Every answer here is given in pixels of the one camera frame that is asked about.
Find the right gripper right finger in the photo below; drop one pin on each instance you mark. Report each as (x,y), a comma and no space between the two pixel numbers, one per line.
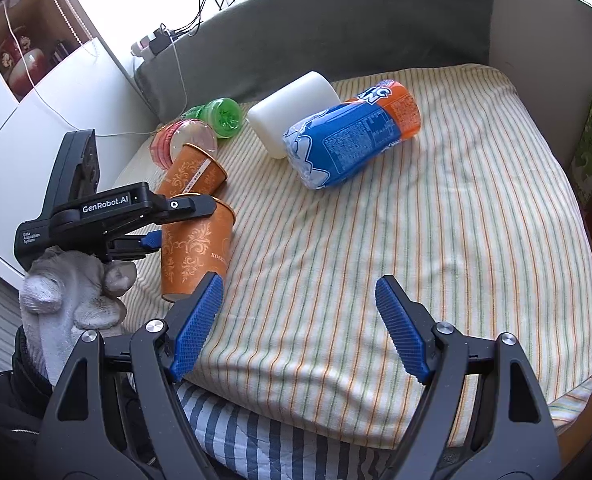
(482,414)

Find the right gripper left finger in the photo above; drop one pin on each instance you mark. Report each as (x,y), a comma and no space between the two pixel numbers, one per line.
(114,413)

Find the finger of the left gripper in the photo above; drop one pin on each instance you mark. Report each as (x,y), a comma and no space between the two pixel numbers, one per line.
(134,247)

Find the orange paper cup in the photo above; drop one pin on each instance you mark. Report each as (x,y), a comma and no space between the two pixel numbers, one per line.
(193,171)
(192,248)

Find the white plastic cup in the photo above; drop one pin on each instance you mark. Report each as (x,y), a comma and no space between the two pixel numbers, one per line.
(274,115)

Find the grey gloved left hand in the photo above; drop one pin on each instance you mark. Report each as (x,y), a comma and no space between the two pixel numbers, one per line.
(65,294)

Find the red orange drink bottle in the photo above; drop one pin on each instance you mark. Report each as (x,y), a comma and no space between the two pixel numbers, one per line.
(169,139)

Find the red white vase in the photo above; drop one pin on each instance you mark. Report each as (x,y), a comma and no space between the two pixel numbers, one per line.
(29,70)

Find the blue white striped cloth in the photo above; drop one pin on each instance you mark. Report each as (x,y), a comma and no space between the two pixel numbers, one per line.
(258,447)

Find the green drink bottle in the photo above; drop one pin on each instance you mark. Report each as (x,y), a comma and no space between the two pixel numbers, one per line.
(223,115)

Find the white power strip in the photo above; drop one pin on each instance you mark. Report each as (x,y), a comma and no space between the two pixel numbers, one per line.
(142,49)

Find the black power adapter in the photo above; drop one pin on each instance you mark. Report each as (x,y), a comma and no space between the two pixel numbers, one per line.
(160,41)

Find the striped yellow table cloth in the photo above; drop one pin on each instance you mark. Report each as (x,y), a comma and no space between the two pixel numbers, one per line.
(474,217)

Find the blue orange soda bottle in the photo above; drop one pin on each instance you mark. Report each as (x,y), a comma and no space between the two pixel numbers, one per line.
(331,146)

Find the grey sofa backrest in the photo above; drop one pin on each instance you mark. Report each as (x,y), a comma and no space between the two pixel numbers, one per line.
(252,49)

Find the wooden wall shelf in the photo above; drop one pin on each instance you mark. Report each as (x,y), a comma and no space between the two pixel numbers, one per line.
(54,26)

